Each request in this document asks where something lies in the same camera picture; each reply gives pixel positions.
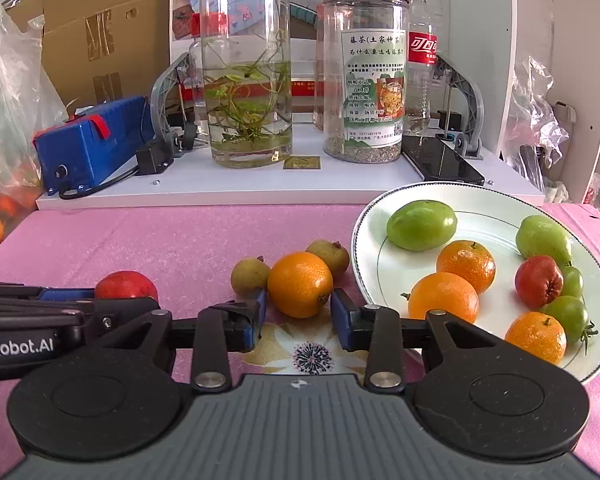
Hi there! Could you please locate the brown cardboard box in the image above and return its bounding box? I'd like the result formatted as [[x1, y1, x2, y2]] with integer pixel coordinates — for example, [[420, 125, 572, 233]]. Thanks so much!
[[2, 0, 174, 112]]

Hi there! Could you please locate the white shelf unit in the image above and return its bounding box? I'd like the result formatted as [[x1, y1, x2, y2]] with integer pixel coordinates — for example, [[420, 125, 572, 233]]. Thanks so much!
[[500, 0, 600, 213]]

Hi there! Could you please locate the white base board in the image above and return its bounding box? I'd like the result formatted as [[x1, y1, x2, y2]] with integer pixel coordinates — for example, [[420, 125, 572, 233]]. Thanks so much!
[[36, 119, 546, 212]]

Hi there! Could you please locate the white round plate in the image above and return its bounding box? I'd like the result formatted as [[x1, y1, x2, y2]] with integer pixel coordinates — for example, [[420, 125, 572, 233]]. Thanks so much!
[[350, 182, 600, 386]]

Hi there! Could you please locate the grey metal bracket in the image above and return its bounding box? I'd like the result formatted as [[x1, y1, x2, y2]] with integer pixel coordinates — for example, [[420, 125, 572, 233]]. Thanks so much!
[[435, 55, 485, 161], [150, 52, 199, 154]]

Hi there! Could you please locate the red fruit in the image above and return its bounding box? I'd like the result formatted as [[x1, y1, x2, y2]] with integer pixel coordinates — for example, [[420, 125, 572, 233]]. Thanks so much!
[[514, 255, 565, 310], [94, 270, 159, 304]]

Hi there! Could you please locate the small green tomato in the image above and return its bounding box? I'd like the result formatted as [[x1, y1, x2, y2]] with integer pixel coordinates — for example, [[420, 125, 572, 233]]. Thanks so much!
[[542, 295, 600, 356], [560, 265, 584, 300]]

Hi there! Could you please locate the cola bottle with red label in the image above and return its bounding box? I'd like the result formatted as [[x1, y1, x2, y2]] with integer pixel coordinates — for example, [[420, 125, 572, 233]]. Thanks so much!
[[405, 0, 440, 137]]

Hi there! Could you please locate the clear bottle with red cap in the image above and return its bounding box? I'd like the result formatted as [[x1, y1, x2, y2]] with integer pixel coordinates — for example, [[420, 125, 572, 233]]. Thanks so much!
[[187, 12, 231, 127]]

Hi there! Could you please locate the crumpled clear plastic bag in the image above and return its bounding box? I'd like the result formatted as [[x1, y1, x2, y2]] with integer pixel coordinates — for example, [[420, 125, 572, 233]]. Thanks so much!
[[502, 56, 572, 182]]

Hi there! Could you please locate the brownish green fruit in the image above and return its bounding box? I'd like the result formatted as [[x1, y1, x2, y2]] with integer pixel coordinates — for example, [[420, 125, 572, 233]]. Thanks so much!
[[306, 240, 351, 281], [230, 256, 272, 297]]

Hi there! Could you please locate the clear plastic bag with tangerines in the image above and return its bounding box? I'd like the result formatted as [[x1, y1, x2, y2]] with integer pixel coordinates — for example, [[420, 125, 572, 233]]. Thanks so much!
[[0, 0, 69, 252]]

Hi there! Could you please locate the clear plastic jar with label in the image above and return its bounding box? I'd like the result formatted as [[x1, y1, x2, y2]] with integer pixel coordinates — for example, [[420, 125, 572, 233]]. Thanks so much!
[[322, 0, 411, 164]]

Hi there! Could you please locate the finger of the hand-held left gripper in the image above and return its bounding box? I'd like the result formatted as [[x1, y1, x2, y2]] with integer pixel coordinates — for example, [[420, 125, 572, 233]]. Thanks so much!
[[0, 281, 97, 303], [0, 296, 162, 344]]

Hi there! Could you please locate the small black adapter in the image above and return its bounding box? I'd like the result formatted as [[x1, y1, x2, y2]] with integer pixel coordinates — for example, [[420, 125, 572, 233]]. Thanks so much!
[[135, 142, 175, 176]]

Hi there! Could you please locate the black phone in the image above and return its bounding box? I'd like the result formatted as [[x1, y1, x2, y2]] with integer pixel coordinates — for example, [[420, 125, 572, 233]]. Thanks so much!
[[401, 135, 486, 184]]

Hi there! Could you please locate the pink floral tablecloth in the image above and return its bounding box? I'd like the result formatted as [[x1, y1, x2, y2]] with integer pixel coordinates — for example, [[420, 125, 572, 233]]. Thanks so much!
[[0, 202, 600, 461]]

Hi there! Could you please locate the large green fruit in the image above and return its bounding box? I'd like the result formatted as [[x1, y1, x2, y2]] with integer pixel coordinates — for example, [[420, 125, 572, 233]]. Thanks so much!
[[386, 200, 458, 252], [516, 215, 574, 267]]

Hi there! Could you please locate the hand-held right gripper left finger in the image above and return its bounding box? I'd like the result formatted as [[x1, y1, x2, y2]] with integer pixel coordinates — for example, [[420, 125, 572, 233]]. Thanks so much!
[[75, 287, 269, 395]]

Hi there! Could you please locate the blue plastic box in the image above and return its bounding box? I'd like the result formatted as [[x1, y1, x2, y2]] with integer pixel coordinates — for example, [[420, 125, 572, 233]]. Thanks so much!
[[33, 96, 156, 196]]

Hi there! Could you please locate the small orange tangerine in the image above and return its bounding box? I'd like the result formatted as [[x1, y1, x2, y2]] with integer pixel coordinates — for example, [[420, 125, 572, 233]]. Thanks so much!
[[401, 272, 480, 325], [267, 251, 334, 319], [504, 311, 568, 366], [436, 240, 497, 295]]

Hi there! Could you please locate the glass vase with water plants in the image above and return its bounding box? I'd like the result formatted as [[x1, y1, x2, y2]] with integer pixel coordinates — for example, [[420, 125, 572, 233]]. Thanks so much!
[[198, 0, 294, 169]]

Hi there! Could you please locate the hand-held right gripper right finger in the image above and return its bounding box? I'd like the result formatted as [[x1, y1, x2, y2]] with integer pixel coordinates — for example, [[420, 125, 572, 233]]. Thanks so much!
[[330, 287, 512, 395]]

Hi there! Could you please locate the gold square sticker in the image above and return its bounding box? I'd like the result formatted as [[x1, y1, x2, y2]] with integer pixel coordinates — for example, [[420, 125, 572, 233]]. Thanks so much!
[[283, 156, 322, 171]]

